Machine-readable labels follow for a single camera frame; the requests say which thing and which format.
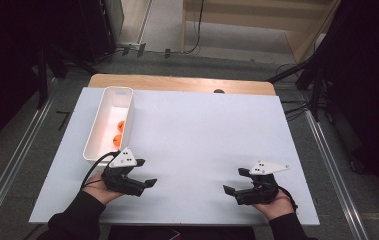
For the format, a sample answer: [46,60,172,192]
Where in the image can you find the black floor cables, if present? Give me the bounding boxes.
[276,63,311,122]

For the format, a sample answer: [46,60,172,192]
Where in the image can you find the white plastic bin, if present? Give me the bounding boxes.
[82,85,135,163]

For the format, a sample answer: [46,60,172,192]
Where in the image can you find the black curtain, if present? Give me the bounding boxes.
[0,0,88,158]
[313,0,379,201]

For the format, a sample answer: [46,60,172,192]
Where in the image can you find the black metal stand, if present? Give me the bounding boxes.
[266,56,328,123]
[35,46,98,109]

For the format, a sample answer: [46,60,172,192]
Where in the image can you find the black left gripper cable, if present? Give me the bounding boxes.
[80,150,121,191]

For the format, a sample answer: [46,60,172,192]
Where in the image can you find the wooden shelf unit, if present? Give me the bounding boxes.
[180,0,341,64]

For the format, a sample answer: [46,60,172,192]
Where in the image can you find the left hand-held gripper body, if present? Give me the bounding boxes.
[101,147,148,197]

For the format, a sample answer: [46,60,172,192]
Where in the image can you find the metal floor rail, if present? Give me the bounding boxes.
[0,78,60,231]
[305,109,369,240]

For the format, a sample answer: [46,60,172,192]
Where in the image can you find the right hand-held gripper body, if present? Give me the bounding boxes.
[235,161,291,205]

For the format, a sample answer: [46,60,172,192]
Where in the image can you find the person's left hand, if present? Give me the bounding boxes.
[81,182,125,205]

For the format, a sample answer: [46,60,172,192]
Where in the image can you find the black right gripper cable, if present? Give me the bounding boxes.
[278,185,299,212]

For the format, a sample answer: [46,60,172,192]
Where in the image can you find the hanging black cable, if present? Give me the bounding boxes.
[184,0,205,55]

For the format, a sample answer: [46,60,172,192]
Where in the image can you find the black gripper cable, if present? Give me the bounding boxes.
[80,150,121,191]
[278,185,299,212]

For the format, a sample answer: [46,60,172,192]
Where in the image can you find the person's right hand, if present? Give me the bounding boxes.
[251,189,296,222]

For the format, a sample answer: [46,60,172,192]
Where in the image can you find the person's dark lap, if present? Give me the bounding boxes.
[108,225,257,240]

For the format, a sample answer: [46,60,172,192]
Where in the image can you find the wooden table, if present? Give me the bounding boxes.
[87,73,277,97]

